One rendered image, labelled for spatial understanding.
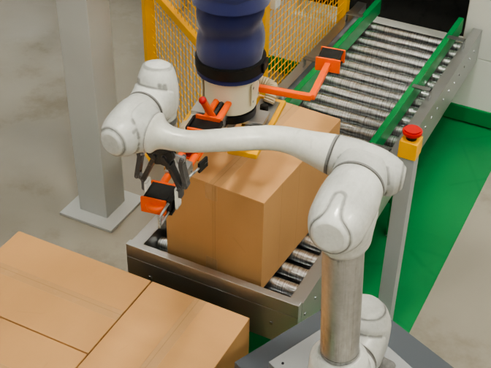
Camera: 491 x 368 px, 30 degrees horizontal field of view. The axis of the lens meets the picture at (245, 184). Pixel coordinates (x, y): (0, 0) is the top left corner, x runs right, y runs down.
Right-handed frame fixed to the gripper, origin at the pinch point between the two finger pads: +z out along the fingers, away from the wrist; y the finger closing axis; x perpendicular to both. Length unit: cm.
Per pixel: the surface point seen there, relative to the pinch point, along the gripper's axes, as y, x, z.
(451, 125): -58, -265, 128
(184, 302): 8, -32, 74
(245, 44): -6, -52, -21
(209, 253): 6, -50, 65
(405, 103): -41, -179, 66
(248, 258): -10, -47, 60
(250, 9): -7, -52, -33
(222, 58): 0, -49, -17
